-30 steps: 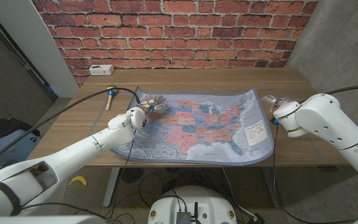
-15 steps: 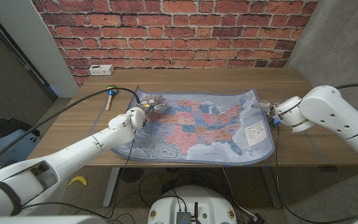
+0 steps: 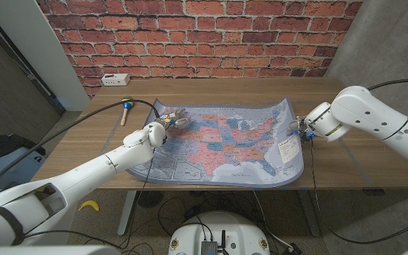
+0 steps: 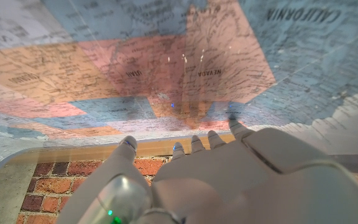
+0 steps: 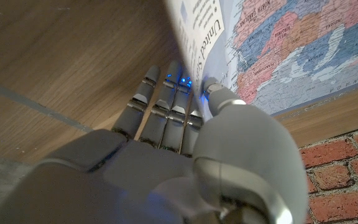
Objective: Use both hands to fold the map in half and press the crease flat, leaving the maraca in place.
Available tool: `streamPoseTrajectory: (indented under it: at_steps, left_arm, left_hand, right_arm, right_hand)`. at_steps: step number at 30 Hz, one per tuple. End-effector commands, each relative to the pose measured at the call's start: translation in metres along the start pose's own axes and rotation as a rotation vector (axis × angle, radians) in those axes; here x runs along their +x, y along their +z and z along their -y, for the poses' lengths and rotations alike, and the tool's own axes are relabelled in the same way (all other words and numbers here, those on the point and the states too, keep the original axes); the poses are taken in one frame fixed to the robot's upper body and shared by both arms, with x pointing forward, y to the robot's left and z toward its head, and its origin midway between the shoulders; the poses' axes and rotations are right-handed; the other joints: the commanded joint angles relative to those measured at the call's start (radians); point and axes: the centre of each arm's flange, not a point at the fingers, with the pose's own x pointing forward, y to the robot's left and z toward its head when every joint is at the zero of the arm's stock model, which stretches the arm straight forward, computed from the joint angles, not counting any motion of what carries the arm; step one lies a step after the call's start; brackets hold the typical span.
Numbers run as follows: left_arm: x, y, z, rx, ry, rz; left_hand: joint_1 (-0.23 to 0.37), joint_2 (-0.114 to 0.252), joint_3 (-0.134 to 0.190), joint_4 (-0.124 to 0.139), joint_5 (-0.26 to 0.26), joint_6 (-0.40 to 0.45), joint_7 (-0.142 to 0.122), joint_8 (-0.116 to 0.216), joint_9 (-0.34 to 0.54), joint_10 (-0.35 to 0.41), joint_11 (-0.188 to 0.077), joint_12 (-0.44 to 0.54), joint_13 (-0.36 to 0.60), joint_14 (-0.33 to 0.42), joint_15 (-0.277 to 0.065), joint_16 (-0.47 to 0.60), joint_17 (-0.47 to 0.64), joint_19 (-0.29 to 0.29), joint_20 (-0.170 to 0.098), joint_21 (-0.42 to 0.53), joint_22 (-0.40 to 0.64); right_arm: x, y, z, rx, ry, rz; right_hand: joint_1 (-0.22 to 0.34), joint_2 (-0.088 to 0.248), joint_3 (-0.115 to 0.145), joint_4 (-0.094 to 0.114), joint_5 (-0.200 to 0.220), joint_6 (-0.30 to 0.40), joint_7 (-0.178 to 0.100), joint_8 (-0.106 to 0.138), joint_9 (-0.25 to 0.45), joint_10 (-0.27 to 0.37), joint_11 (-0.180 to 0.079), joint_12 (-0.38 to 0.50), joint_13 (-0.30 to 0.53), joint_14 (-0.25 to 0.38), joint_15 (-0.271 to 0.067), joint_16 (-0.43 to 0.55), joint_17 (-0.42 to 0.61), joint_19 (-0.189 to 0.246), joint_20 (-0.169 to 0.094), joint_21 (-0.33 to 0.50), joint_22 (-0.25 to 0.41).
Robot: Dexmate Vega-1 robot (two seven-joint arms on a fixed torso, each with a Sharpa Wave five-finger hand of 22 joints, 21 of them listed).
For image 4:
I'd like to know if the printed brick wall backdrop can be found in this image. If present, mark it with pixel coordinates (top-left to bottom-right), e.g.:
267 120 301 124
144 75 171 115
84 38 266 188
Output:
16 157 358 224

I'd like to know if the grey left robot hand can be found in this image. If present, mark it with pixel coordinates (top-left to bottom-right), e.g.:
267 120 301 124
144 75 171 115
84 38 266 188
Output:
56 116 358 224

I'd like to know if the laminated United States map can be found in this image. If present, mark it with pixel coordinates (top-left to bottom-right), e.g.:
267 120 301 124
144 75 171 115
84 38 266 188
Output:
0 0 358 190

